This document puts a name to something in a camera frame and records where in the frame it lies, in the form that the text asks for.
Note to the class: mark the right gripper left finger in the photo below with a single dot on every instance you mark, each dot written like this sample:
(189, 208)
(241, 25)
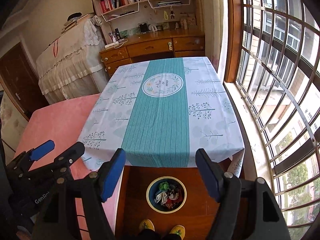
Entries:
(110, 173)

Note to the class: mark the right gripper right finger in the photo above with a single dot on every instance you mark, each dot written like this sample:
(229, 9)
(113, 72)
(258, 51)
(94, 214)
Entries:
(211, 174)

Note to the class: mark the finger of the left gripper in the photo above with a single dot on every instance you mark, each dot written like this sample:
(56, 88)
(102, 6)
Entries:
(67, 157)
(24, 161)

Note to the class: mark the green paper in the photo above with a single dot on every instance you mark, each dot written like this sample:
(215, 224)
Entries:
(164, 186)

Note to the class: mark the white paper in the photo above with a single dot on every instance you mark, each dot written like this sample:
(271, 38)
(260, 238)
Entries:
(161, 198)

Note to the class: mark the cream and blue trash bin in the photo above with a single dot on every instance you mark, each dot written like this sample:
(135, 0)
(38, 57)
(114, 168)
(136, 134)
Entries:
(175, 186)

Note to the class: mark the orange snack wrapper in bin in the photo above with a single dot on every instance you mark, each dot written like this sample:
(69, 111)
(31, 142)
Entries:
(172, 200)

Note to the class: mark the right yellow slipper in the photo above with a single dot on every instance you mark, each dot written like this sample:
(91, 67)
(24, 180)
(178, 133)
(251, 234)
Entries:
(177, 232)

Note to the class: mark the yellow slipper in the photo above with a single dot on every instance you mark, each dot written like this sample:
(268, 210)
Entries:
(177, 232)
(146, 224)

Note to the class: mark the left yellow slipper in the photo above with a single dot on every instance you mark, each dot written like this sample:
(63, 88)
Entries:
(146, 224)

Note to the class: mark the teal and white tablecloth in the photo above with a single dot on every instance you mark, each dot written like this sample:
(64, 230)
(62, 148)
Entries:
(160, 113)

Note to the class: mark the dark wooden door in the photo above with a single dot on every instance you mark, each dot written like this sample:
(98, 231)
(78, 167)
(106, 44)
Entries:
(21, 81)

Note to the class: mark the white lace covered furniture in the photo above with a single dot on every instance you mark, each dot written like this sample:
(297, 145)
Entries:
(71, 66)

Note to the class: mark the metal window grille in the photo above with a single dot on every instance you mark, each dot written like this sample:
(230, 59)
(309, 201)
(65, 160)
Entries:
(278, 77)

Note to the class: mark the pen holder cup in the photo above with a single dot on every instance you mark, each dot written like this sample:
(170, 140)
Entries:
(113, 37)

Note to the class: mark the wooden desk with drawers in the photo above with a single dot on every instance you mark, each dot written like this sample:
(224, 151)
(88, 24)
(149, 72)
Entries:
(152, 46)

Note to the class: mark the beige curtain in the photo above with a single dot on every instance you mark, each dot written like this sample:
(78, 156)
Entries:
(215, 16)

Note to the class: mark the black picture frame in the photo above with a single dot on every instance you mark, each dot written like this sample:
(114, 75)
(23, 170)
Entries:
(143, 27)

